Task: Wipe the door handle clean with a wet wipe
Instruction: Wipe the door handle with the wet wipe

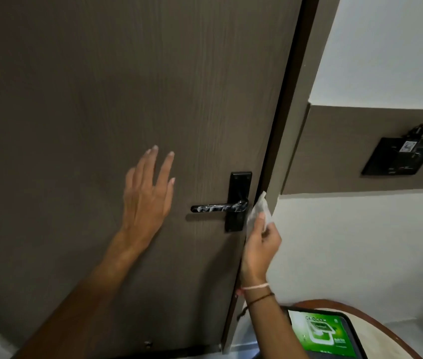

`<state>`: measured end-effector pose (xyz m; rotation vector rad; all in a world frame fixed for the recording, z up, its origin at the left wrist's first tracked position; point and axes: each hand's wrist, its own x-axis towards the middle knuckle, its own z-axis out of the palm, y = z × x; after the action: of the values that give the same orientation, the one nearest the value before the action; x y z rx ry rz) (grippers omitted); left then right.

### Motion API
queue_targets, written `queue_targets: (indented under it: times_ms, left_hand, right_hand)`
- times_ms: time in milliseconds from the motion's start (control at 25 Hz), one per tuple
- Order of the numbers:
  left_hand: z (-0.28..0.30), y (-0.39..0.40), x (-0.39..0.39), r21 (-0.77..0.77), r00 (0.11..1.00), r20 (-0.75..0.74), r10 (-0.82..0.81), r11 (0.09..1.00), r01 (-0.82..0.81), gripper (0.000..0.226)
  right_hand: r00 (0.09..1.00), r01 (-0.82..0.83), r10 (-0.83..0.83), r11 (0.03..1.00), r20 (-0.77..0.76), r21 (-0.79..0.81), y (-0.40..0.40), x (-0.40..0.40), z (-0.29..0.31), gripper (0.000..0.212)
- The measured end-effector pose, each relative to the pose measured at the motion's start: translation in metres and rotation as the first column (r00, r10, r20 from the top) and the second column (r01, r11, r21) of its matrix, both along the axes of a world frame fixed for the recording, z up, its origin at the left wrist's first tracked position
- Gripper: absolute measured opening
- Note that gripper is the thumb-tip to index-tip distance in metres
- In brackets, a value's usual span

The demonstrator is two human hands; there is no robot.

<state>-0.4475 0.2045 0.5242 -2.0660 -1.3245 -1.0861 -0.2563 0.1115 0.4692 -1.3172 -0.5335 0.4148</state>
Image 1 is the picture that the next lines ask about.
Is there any person's left hand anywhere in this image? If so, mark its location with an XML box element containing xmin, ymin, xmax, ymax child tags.
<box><xmin>119</xmin><ymin>145</ymin><xmax>176</xmax><ymax>255</ymax></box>

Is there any person's right hand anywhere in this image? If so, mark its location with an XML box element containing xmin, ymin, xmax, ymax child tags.
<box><xmin>241</xmin><ymin>214</ymin><xmax>282</xmax><ymax>287</ymax></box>

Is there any white wipe cloth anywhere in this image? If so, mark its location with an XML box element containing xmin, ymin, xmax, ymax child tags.
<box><xmin>247</xmin><ymin>191</ymin><xmax>274</xmax><ymax>236</ymax></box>

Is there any person's right forearm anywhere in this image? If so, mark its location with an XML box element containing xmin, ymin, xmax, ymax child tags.
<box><xmin>239</xmin><ymin>283</ymin><xmax>310</xmax><ymax>359</ymax></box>

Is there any person's left forearm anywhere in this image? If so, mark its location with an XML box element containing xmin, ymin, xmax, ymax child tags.
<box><xmin>11</xmin><ymin>232</ymin><xmax>151</xmax><ymax>359</ymax></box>

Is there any brown wooden door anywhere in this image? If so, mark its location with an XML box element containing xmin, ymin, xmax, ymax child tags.
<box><xmin>0</xmin><ymin>0</ymin><xmax>305</xmax><ymax>359</ymax></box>

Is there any black tablet with green screen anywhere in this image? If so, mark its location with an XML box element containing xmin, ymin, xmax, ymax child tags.
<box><xmin>282</xmin><ymin>305</ymin><xmax>369</xmax><ymax>359</ymax></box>

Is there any round table with wooden rim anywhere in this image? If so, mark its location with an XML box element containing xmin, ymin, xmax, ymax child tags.
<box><xmin>282</xmin><ymin>299</ymin><xmax>423</xmax><ymax>359</ymax></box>

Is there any black door handle backplate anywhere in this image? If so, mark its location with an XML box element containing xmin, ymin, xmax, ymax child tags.
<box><xmin>224</xmin><ymin>171</ymin><xmax>253</xmax><ymax>233</ymax></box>

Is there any black door lever handle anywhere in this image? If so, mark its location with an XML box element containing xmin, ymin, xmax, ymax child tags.
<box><xmin>190</xmin><ymin>200</ymin><xmax>249</xmax><ymax>214</ymax></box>

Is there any pink thread bracelet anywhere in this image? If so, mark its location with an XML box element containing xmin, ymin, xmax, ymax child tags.
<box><xmin>235</xmin><ymin>282</ymin><xmax>270</xmax><ymax>296</ymax></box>

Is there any brown thread bracelet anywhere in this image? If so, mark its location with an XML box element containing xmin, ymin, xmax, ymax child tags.
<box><xmin>236</xmin><ymin>292</ymin><xmax>276</xmax><ymax>320</ymax></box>

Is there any brown wooden wall panel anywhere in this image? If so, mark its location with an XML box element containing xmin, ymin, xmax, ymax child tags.
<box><xmin>280</xmin><ymin>103</ymin><xmax>423</xmax><ymax>196</ymax></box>

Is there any black key card switch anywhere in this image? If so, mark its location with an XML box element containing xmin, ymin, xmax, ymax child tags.
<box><xmin>360</xmin><ymin>137</ymin><xmax>423</xmax><ymax>177</ymax></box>

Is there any key card with metal ring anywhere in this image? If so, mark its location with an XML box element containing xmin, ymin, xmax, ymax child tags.
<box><xmin>395</xmin><ymin>123</ymin><xmax>423</xmax><ymax>170</ymax></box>

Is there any brown door frame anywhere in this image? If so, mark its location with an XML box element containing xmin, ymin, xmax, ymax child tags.
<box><xmin>220</xmin><ymin>0</ymin><xmax>343</xmax><ymax>356</ymax></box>

